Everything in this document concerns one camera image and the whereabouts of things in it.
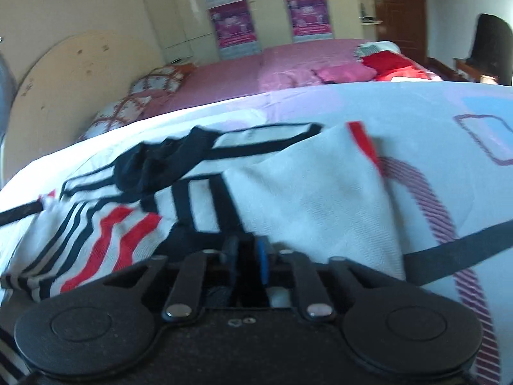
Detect pink bed cover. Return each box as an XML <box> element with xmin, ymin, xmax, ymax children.
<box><xmin>76</xmin><ymin>38</ymin><xmax>437</xmax><ymax>139</ymax></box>

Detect red cloth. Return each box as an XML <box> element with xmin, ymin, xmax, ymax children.
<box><xmin>361</xmin><ymin>50</ymin><xmax>434</xmax><ymax>83</ymax></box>

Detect black chair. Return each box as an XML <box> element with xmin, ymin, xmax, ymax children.
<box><xmin>467</xmin><ymin>13</ymin><xmax>513</xmax><ymax>87</ymax></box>

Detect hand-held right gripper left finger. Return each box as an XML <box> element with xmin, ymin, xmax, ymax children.
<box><xmin>105</xmin><ymin>236</ymin><xmax>241</xmax><ymax>323</ymax></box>

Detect red white patterned pillow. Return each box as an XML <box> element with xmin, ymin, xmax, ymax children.
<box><xmin>130</xmin><ymin>64</ymin><xmax>188</xmax><ymax>95</ymax></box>
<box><xmin>78</xmin><ymin>90</ymin><xmax>173</xmax><ymax>142</ymax></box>

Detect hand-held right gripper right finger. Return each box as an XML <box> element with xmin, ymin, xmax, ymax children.
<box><xmin>254</xmin><ymin>237</ymin><xmax>405</xmax><ymax>323</ymax></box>

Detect brown wooden door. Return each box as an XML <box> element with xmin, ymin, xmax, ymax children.
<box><xmin>369</xmin><ymin>0</ymin><xmax>428</xmax><ymax>65</ymax></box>

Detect pink cloth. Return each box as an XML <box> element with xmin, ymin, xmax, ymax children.
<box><xmin>315</xmin><ymin>64</ymin><xmax>378</xmax><ymax>85</ymax></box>

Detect cream rounded headboard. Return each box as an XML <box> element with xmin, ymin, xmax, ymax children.
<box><xmin>3</xmin><ymin>30</ymin><xmax>166</xmax><ymax>179</ymax></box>

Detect white black red striped sweater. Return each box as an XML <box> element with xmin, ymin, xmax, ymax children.
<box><xmin>0</xmin><ymin>121</ymin><xmax>406</xmax><ymax>305</ymax></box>

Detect wooden furniture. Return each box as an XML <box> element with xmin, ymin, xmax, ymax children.
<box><xmin>427</xmin><ymin>57</ymin><xmax>501</xmax><ymax>86</ymax></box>

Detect white green cloth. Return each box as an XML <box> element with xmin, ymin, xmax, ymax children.
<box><xmin>355</xmin><ymin>41</ymin><xmax>401</xmax><ymax>59</ymax></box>

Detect cream wardrobe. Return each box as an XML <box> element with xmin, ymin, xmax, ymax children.
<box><xmin>134</xmin><ymin>0</ymin><xmax>378</xmax><ymax>65</ymax></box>

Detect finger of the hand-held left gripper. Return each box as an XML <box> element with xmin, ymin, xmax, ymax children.
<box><xmin>0</xmin><ymin>201</ymin><xmax>44</xmax><ymax>226</ymax></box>

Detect white printed bed sheet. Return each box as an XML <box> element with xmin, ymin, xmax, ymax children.
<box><xmin>0</xmin><ymin>81</ymin><xmax>513</xmax><ymax>385</ymax></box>

